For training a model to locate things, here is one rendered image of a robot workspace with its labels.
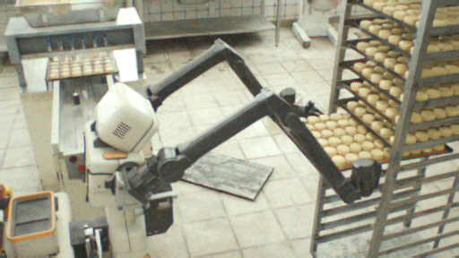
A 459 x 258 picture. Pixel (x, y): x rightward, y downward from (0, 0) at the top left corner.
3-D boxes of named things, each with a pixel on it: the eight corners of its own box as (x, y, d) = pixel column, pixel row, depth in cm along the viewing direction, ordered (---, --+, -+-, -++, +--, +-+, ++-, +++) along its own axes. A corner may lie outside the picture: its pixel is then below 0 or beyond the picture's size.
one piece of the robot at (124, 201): (116, 211, 139) (117, 180, 134) (114, 201, 143) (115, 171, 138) (149, 208, 143) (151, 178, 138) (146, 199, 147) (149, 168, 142)
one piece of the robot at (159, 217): (135, 241, 161) (129, 191, 150) (124, 194, 184) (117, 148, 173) (180, 231, 166) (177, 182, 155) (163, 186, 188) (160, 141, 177)
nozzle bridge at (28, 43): (21, 72, 285) (10, 17, 268) (139, 58, 304) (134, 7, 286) (18, 93, 258) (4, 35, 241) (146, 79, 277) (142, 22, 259)
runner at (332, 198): (322, 204, 231) (322, 200, 229) (319, 201, 233) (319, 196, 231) (427, 180, 249) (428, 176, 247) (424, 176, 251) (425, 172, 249)
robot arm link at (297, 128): (269, 109, 147) (281, 122, 137) (283, 98, 147) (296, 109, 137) (336, 194, 166) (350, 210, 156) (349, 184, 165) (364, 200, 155)
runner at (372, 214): (317, 231, 240) (318, 227, 238) (315, 228, 242) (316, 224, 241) (420, 206, 258) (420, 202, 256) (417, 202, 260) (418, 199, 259)
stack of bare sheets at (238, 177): (175, 178, 332) (175, 176, 330) (201, 151, 363) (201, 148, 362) (253, 202, 311) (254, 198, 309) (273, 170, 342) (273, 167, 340)
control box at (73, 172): (68, 176, 215) (63, 151, 208) (120, 167, 221) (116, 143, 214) (68, 181, 212) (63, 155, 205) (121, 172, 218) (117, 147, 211)
